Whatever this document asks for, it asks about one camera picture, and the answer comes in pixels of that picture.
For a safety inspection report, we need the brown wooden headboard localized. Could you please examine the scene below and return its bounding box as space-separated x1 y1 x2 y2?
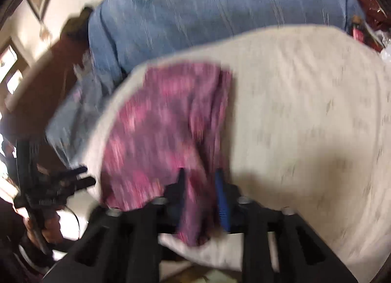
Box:
5 31 93 151

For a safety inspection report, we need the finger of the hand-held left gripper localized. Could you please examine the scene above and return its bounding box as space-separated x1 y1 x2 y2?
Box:
65 165 89 177
72 177 97 191

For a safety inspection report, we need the clear plastic bag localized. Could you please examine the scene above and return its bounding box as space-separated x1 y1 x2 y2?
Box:
371 29 391 61

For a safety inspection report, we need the cream leaf-print blanket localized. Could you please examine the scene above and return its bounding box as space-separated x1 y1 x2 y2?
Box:
82 25 391 283

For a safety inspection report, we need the wooden wall frame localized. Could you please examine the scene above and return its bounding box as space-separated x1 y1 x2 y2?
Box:
24 0 53 40

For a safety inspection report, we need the olive green cloth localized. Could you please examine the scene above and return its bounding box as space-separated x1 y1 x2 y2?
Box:
60 6 94 39

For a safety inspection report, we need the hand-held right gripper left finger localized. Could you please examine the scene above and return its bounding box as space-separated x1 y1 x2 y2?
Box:
43 168 189 283

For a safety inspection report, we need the thin black cable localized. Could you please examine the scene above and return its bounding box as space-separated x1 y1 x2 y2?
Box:
56 204 82 241

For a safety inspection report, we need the blue plaid quilt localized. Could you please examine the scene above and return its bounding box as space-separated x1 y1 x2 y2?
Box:
46 0 366 168

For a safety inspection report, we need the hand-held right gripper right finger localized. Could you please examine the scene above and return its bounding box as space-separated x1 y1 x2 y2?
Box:
214 168 358 283

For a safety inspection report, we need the red bottle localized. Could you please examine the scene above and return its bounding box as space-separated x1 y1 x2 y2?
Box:
348 16 368 41

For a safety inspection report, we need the bright window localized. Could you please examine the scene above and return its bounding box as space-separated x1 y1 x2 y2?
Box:
0 36 35 101

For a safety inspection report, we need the purple floral garment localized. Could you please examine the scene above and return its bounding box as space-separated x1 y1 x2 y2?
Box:
99 60 236 247

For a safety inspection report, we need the person's left hand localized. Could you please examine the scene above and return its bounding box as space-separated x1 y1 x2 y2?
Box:
24 206 64 246

